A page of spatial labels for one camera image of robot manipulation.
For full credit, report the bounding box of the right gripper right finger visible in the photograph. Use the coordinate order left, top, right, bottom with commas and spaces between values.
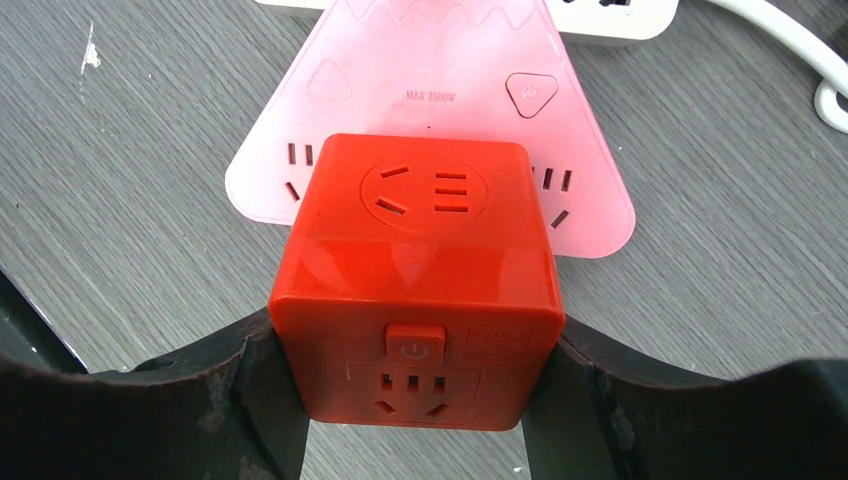
522, 319, 847, 480

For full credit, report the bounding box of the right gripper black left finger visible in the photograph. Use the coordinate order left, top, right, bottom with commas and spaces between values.
1, 309, 309, 479

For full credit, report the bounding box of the red cube adapter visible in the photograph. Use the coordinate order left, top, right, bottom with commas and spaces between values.
269, 134, 565, 431

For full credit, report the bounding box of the pink triangular socket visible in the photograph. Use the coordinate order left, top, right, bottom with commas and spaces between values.
225, 1, 636, 259

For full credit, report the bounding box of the small white power strip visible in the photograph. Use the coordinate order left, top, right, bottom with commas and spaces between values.
268, 1, 678, 46

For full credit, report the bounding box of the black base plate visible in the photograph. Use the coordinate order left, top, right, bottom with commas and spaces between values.
1, 272, 88, 374

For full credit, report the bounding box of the white bundled cord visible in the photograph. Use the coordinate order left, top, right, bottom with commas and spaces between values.
702, 0, 848, 136

